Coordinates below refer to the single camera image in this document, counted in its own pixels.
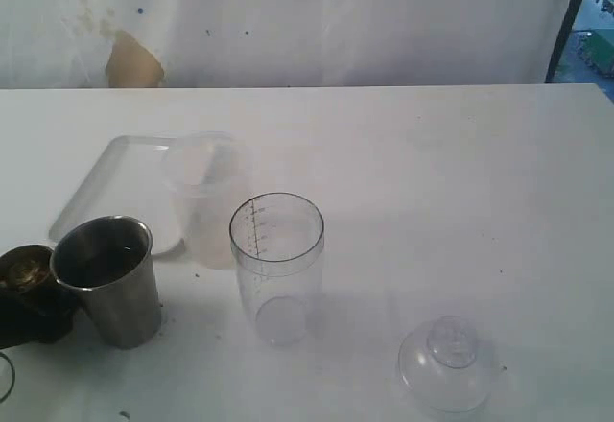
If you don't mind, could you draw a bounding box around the brown wooden bowl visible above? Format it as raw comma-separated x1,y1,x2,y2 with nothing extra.
1,245,59,298

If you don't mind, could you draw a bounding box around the stainless steel cup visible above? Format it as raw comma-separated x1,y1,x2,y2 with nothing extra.
50,215,162,349

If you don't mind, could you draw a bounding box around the clear plastic shaker body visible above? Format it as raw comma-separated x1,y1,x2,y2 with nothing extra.
229,192,325,346

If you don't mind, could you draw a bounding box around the clear dome lid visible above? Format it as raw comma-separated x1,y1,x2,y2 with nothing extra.
397,316,503,414

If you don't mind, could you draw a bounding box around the white rectangular tray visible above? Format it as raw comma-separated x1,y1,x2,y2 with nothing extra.
48,135,181,256

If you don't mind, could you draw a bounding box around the translucent plastic cup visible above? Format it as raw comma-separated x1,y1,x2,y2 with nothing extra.
161,131,250,270

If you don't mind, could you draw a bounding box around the green container outside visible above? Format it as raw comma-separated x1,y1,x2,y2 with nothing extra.
578,29,613,77

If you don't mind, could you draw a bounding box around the black metal frame post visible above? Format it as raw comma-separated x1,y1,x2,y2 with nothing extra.
544,0,583,83

